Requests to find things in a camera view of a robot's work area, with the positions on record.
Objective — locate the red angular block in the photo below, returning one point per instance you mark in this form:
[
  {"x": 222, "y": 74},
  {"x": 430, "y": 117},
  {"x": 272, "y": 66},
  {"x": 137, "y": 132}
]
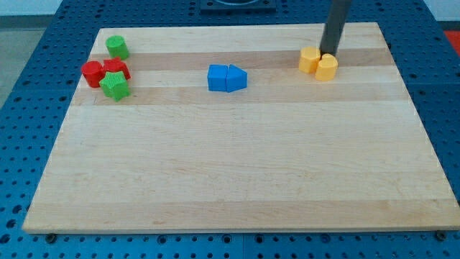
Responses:
[{"x": 116, "y": 65}]

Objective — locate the blue cube block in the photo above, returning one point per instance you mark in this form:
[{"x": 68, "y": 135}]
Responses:
[{"x": 217, "y": 77}]

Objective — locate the yellow heart block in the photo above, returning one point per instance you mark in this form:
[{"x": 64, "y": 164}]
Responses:
[{"x": 326, "y": 68}]

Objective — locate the grey cylindrical robot arm stick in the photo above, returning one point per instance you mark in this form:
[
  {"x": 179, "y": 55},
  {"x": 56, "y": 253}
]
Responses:
[{"x": 334, "y": 25}]

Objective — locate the red cylinder block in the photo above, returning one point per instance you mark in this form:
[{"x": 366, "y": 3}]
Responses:
[{"x": 93, "y": 73}]

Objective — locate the green cylinder block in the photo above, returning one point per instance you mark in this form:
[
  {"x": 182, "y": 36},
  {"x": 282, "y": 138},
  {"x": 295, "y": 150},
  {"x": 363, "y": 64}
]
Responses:
[{"x": 117, "y": 47}]

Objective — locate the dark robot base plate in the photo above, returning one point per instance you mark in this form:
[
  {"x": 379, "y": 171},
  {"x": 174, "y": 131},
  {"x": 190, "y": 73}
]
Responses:
[{"x": 208, "y": 6}]

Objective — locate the wooden board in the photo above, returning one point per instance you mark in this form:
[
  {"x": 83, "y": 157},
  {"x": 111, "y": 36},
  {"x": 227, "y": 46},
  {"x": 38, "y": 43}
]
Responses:
[{"x": 287, "y": 153}]

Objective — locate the red object at right edge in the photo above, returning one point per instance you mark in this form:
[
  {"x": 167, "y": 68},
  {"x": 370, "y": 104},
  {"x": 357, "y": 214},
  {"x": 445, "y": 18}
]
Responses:
[{"x": 453, "y": 37}]

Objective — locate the yellow hexagon block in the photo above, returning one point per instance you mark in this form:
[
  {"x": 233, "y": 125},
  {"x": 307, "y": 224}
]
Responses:
[{"x": 309, "y": 59}]

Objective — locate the blue pentagon block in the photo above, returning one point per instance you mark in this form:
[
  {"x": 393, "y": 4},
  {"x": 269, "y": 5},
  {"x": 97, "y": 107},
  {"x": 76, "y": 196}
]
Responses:
[{"x": 236, "y": 78}]

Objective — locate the green star block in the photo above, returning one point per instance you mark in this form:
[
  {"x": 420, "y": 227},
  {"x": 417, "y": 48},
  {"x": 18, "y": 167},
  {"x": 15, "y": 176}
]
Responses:
[{"x": 115, "y": 85}]

